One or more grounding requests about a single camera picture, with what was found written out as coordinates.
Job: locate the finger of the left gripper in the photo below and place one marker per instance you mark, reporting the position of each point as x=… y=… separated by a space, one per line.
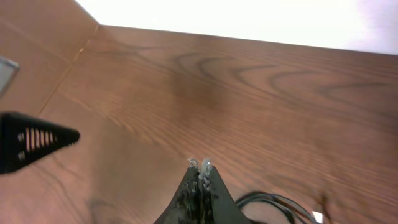
x=25 y=139

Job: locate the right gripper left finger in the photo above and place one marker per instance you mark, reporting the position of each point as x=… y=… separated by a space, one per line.
x=185 y=205

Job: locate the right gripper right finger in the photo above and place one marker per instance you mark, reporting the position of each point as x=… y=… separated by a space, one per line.
x=217 y=204

